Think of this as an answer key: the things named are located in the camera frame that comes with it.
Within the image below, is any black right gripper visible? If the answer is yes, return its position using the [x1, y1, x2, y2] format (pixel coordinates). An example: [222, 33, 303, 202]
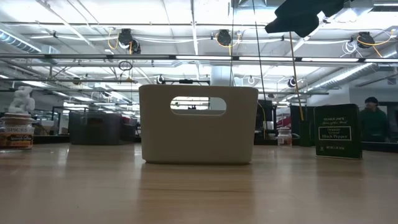
[264, 0, 324, 38]

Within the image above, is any dark green black pepper tin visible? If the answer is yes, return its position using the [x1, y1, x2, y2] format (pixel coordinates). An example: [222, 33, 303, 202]
[313, 103, 363, 160]

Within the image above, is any saffron glass jar cork lid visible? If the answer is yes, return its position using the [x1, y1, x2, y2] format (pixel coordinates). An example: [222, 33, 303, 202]
[0, 112, 35, 154]
[277, 126, 294, 147]

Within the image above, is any white building column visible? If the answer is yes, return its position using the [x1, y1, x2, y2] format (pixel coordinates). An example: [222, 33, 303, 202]
[210, 65, 233, 111]

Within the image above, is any black panel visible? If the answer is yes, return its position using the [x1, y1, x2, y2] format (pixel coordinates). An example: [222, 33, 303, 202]
[289, 105, 315, 147]

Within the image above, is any black rack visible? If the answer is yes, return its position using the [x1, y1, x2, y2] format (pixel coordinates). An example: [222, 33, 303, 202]
[256, 99, 277, 146]

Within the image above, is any black gantry bar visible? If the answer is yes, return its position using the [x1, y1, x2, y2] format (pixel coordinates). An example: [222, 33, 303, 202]
[161, 78, 211, 86]

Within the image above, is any person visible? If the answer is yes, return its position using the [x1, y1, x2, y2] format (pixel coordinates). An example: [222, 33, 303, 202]
[359, 96, 389, 143]

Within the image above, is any white plastic storage bin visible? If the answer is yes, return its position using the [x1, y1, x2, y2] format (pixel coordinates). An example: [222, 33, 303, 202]
[139, 83, 259, 165]

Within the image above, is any dark grey plastic storage bin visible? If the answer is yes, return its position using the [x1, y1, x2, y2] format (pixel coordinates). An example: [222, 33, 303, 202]
[68, 111, 137, 146]

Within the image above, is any white lumpy figurine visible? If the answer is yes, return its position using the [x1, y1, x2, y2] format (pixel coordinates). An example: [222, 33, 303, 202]
[8, 86, 35, 114]

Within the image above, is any black hanging cable with loop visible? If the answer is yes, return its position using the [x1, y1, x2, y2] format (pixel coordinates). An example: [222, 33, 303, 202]
[251, 0, 267, 105]

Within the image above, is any yellow hanging cable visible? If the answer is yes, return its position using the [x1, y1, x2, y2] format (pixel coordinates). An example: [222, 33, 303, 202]
[289, 30, 305, 121]

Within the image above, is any thin black hanging cable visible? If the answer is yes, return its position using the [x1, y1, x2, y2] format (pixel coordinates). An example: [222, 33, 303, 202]
[228, 0, 236, 87]

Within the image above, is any black ceiling cable reel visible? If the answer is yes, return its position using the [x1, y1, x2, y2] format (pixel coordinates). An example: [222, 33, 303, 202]
[216, 29, 233, 47]
[129, 39, 142, 55]
[356, 30, 376, 49]
[117, 27, 134, 47]

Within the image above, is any silver ventilation duct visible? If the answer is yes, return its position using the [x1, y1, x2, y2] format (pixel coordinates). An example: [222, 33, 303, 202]
[0, 29, 43, 54]
[306, 43, 398, 93]

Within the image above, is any long LED light rail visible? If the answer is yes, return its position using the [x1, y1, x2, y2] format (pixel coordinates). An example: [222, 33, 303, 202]
[0, 53, 398, 63]

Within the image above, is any grey ceiling rail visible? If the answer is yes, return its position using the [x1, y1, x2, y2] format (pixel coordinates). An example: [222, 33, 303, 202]
[0, 77, 139, 84]

